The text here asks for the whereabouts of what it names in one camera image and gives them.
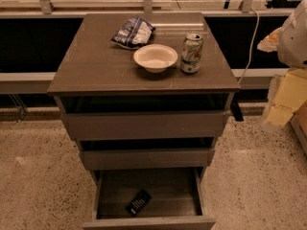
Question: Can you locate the white cable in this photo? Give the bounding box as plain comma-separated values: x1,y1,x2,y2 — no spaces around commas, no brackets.
237,7,260,84

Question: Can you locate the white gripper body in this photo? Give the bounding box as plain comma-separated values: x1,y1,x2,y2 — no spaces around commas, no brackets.
257,27,281,53

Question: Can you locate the metal railing frame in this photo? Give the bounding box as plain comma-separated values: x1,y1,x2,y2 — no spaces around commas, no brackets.
1,0,302,94

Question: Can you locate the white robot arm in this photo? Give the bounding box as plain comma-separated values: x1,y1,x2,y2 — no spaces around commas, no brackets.
257,0,307,131

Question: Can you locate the blue white chip bag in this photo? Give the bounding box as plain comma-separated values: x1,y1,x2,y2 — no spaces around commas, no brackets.
111,17,155,50

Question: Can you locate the wooden box at right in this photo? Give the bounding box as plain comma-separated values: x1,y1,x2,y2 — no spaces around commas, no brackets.
291,102,307,154

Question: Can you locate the black rxbar chocolate bar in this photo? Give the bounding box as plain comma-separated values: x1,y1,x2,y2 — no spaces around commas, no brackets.
126,190,152,217

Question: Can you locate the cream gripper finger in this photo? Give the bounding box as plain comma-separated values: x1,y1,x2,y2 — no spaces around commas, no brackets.
261,68,307,132

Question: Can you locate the grey drawer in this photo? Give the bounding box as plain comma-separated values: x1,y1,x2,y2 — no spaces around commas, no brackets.
83,168,216,230
80,148,215,171
62,111,230,141

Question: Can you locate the top grey drawer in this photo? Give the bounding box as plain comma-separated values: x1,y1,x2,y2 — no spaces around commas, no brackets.
62,111,230,141

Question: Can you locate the grey drawer cabinet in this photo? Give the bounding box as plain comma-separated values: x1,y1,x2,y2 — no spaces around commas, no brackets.
46,11,242,230

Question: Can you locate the bottom grey drawer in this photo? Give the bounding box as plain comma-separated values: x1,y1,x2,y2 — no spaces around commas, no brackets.
83,168,216,230

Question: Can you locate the white bowl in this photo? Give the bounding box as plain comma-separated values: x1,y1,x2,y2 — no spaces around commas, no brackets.
133,44,177,73

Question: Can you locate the middle grey drawer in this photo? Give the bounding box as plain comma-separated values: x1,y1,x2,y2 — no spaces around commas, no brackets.
80,148,215,171

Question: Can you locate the green white soda can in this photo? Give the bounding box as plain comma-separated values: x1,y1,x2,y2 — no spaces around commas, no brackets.
180,33,203,74

